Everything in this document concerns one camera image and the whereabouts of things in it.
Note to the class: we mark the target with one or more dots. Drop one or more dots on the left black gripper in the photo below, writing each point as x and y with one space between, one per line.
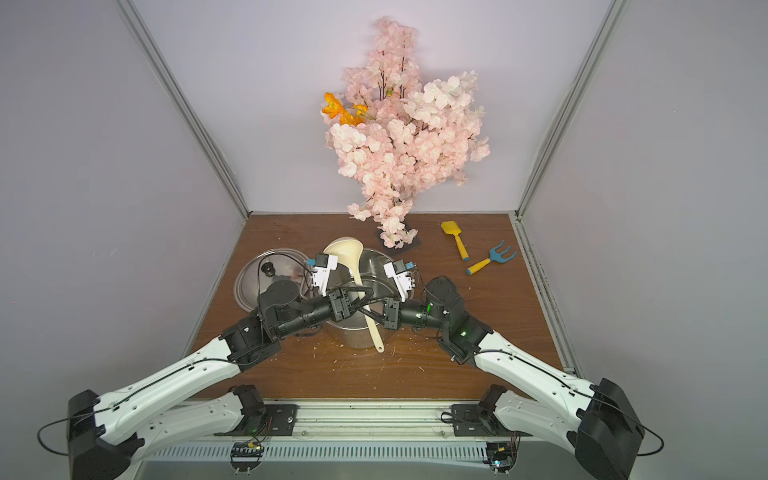
341 303

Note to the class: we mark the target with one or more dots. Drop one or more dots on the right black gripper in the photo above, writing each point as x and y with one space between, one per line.
390 312

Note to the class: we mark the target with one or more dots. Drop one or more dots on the stainless steel pot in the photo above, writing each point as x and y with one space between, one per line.
352 331

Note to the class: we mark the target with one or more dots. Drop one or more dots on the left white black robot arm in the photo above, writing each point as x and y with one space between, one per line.
107 433

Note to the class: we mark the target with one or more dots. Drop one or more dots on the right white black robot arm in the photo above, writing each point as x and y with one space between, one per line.
595 422

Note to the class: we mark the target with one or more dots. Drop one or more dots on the dark flower stand base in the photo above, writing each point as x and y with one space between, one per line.
394 245

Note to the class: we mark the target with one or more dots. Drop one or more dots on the yellow toy shovel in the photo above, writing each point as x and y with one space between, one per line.
451 228

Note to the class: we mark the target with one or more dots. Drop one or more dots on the blue yellow toy rake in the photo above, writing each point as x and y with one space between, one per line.
501 254

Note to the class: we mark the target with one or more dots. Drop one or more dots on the pink cherry blossom branch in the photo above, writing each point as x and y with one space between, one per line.
417 135

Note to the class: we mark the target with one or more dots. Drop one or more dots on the right small circuit board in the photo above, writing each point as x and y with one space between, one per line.
501 457

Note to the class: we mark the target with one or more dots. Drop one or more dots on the small circuit board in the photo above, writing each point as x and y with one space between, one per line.
246 456
501 457

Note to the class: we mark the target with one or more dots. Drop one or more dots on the orange artificial flower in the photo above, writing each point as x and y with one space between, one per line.
334 109

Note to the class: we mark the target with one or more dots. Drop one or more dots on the left small circuit board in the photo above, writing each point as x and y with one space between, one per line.
246 456

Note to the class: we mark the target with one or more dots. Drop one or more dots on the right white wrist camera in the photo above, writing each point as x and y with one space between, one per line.
400 272

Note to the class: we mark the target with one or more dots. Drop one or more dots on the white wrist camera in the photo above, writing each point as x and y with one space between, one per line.
400 272
322 265

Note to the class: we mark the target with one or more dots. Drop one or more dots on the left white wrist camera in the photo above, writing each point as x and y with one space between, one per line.
322 265

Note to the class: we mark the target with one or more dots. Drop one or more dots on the aluminium mounting rail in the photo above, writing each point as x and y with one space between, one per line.
357 431

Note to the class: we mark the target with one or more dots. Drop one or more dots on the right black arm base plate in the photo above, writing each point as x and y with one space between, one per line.
471 420

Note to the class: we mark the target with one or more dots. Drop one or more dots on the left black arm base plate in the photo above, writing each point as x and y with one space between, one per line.
273 420

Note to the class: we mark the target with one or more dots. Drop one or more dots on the right corner metal frame strip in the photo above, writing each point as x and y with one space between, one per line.
568 106

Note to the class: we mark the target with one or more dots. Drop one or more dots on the corner metal frame strip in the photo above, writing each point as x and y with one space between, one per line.
568 106
201 134

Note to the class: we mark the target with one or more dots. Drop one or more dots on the left corner metal frame strip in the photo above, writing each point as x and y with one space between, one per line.
201 134

